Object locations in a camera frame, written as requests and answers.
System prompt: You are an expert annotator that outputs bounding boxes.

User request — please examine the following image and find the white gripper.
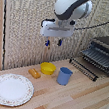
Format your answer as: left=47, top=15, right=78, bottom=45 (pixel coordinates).
left=37, top=16, right=77, bottom=51

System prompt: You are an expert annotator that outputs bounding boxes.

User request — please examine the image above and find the yellow bowl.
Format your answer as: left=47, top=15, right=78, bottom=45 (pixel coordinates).
left=38, top=60, right=58, bottom=77

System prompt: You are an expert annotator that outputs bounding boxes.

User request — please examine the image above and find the blue plastic cup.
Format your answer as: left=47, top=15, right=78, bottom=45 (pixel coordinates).
left=56, top=65, right=74, bottom=88

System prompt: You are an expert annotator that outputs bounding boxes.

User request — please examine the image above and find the orange bread piece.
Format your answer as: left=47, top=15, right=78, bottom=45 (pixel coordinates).
left=26, top=67, right=43, bottom=81

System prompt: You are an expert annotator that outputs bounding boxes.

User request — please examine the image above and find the black oven rack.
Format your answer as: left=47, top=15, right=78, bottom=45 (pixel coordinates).
left=66, top=57, right=102, bottom=83

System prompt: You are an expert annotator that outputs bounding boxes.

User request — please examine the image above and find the black toaster oven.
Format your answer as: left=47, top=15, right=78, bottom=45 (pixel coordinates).
left=77, top=32, right=109, bottom=80

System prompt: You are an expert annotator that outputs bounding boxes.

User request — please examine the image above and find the white floral-rimmed plate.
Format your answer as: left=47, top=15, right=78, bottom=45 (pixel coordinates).
left=0, top=71, right=37, bottom=109

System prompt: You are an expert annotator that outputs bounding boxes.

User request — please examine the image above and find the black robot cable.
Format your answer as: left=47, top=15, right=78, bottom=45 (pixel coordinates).
left=74, top=5, right=109, bottom=36

